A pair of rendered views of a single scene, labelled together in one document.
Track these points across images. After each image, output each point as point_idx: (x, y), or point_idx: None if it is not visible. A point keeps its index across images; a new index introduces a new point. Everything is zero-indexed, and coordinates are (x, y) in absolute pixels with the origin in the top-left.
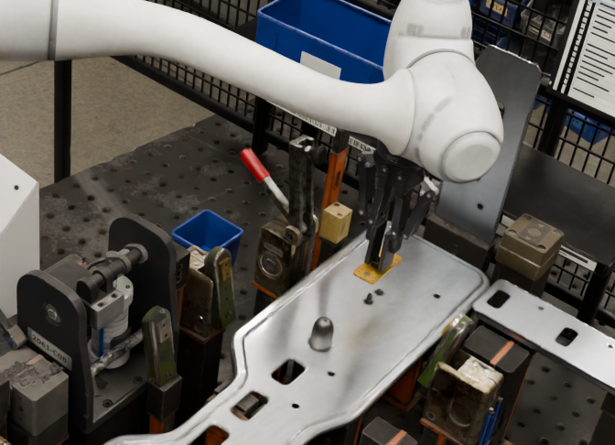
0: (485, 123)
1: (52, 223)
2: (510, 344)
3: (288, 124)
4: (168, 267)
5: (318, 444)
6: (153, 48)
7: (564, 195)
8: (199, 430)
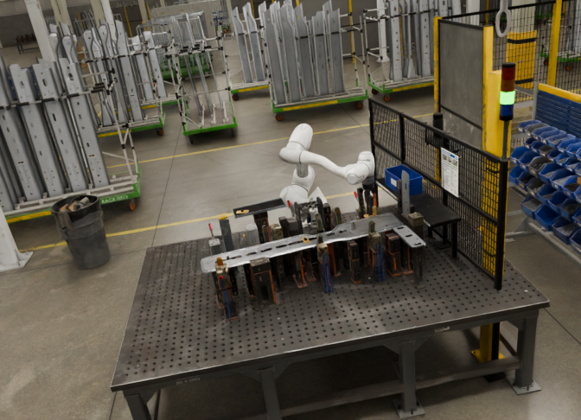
0: (354, 172)
1: (343, 219)
2: (396, 236)
3: None
4: (321, 206)
5: (359, 257)
6: (316, 162)
7: (437, 212)
8: None
